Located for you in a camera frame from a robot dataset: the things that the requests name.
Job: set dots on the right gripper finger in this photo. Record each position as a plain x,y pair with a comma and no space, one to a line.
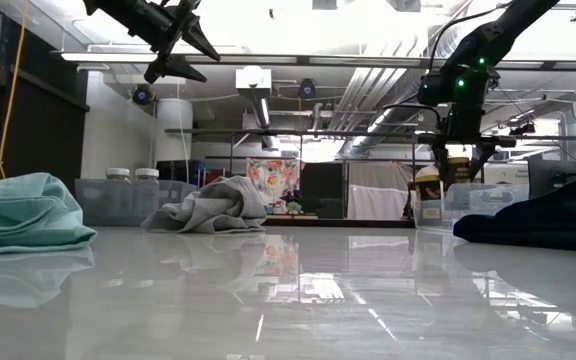
441,160
480,157

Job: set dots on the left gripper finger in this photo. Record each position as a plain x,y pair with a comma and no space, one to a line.
199,40
173,69

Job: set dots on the tan-topped white-lid spice jar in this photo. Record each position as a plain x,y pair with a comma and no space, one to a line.
146,173
119,173

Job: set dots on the grey cloth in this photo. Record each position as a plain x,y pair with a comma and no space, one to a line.
218,205

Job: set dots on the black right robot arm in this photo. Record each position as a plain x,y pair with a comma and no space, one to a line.
508,25

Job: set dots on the clear plastic bin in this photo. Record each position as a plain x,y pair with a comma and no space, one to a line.
498,200

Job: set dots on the white cylindrical tank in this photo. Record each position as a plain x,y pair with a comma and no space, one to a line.
173,130

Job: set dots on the long ceiling light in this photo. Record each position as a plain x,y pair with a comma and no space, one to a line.
108,57

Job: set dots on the white ceiling box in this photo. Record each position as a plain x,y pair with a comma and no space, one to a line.
253,77

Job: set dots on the distant dark monitor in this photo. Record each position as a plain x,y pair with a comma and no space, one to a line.
548,175

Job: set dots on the white hanging sheet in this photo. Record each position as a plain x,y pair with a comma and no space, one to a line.
373,200

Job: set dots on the navy blue cloth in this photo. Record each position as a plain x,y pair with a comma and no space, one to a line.
543,225

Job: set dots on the silver ceiling ducts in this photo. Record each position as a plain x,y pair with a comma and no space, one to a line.
368,95

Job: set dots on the blue container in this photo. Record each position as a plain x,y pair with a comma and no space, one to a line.
197,172

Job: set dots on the grey overhead beam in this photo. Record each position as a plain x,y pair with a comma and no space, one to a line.
358,62

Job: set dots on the grey translucent plastic bin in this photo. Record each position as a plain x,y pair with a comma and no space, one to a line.
178,200

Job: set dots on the floral fabric panel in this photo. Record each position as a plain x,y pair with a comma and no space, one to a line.
273,177

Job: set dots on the teal cloth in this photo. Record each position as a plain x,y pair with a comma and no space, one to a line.
28,215

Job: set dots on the white glossy table sheet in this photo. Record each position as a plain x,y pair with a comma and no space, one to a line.
288,300

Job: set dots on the black round ceiling camera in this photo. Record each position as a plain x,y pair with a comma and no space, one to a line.
307,89
142,95

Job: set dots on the small black ceiling camera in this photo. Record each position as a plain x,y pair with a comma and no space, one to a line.
520,130

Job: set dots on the black metal rail frame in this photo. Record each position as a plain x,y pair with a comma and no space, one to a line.
318,133

